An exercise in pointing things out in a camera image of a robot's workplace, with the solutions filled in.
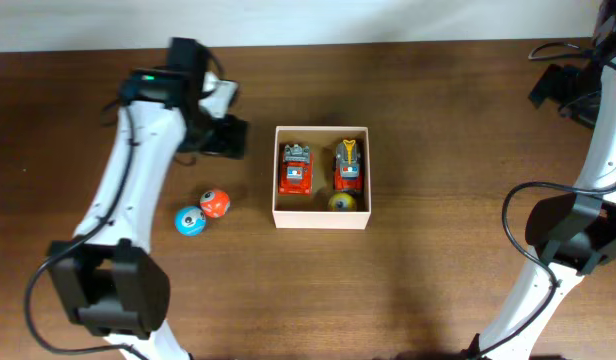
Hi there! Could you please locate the blue face ball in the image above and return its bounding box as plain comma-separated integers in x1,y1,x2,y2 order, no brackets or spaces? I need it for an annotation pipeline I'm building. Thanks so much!
174,206,206,237

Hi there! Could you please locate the orange face ball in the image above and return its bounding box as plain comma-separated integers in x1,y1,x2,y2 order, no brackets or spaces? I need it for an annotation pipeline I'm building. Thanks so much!
199,189,231,218

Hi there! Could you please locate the red toy truck yellow ladder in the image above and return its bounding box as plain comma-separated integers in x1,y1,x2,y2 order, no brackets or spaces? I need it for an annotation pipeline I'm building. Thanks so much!
334,139,364,194

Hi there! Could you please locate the white cardboard box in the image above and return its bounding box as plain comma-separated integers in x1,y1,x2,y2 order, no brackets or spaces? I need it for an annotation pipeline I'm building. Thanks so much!
272,126,372,230

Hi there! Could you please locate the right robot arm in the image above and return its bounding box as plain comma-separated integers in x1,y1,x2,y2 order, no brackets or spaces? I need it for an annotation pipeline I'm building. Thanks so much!
461,0,616,359

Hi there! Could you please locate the red toy fire truck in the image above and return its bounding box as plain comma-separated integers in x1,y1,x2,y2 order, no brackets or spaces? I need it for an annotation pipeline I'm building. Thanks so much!
278,144,313,195

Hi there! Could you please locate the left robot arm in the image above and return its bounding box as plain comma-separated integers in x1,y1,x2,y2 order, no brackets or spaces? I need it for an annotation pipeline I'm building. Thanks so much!
33,37,248,359

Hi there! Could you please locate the yellow face ball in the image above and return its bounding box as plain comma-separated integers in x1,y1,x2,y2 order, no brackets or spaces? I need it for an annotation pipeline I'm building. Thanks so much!
328,192,357,212

